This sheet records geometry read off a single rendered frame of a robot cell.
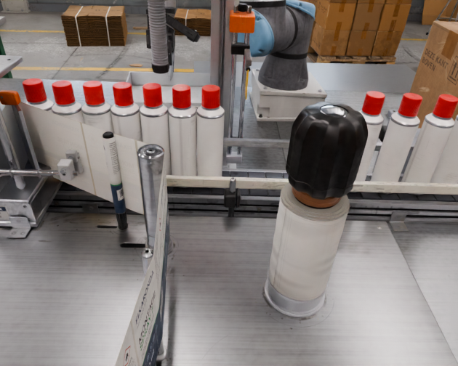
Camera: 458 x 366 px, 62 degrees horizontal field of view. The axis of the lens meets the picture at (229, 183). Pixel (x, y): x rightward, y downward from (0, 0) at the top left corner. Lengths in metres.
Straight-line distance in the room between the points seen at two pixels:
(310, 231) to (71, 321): 0.35
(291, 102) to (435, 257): 0.59
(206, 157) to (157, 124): 0.11
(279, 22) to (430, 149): 0.47
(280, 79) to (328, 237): 0.73
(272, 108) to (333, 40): 3.10
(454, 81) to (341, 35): 3.17
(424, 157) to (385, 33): 3.63
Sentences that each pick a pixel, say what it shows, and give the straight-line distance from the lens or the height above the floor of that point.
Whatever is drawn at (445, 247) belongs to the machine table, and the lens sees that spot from 0.86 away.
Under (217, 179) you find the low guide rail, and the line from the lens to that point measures 0.75.
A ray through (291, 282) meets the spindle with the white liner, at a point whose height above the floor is 0.95.
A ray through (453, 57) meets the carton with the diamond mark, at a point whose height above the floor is 1.07.
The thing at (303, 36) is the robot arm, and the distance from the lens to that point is 1.13.
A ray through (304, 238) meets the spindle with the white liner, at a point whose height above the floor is 1.03.
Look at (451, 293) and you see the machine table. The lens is 0.78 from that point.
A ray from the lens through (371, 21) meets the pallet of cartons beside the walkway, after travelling 4.31.
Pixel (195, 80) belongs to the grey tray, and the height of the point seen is 0.88.
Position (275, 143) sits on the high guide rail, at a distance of 0.79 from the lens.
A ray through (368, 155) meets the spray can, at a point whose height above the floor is 0.97.
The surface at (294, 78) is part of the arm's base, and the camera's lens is 1.15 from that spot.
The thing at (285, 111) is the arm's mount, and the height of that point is 0.86.
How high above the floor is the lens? 1.35
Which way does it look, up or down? 36 degrees down
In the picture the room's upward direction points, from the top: 3 degrees clockwise
